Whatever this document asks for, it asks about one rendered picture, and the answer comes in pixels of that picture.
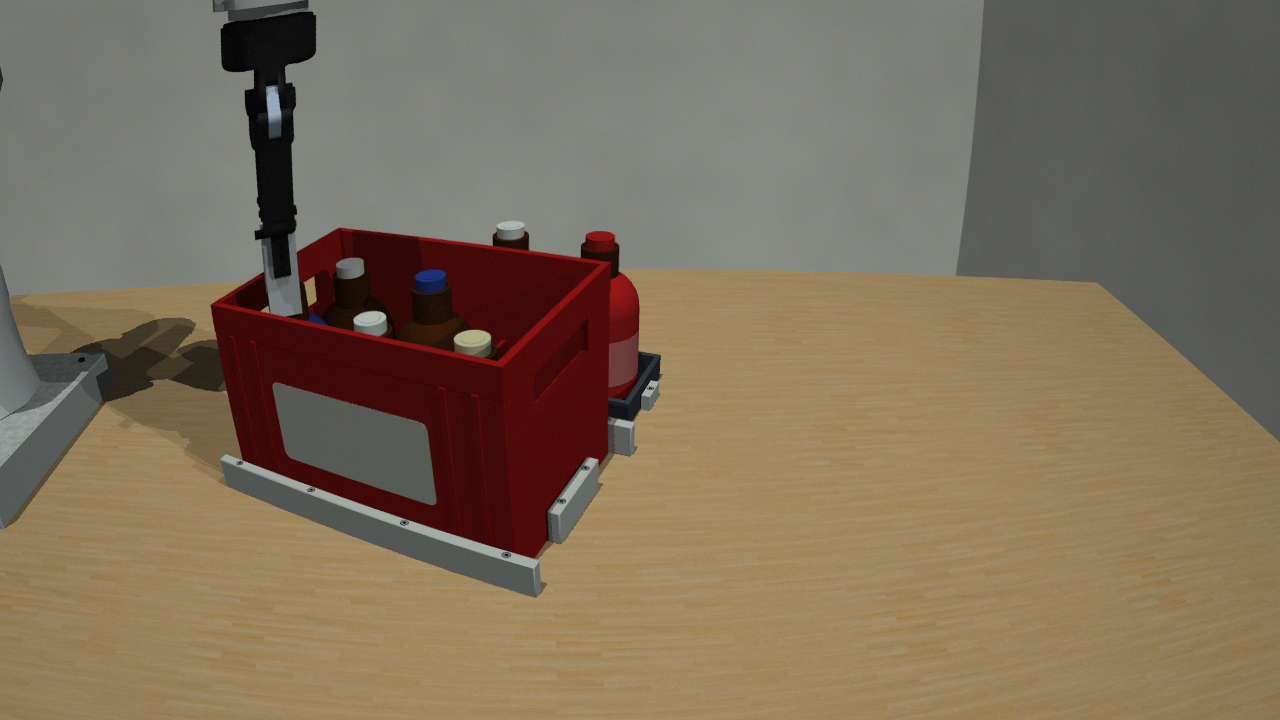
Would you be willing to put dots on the brown glass bottle with cream cap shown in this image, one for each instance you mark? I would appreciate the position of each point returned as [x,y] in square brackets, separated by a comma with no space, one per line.
[476,343]

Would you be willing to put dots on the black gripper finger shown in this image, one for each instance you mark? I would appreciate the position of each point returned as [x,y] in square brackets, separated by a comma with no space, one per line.
[276,185]
[251,91]

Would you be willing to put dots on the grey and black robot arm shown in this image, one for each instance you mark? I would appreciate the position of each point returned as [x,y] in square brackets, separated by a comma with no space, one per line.
[18,378]

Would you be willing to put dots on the brown bottle with white cap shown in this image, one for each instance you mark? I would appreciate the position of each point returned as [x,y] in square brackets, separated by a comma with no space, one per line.
[373,323]
[352,295]

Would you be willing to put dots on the brown bottle with blue cap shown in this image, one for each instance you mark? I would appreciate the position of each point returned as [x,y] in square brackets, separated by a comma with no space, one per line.
[433,324]

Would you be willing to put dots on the blue bottle with light blue label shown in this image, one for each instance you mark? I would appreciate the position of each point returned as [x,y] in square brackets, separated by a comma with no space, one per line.
[305,315]

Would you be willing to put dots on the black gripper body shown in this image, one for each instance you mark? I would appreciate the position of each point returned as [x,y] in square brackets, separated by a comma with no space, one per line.
[268,45]

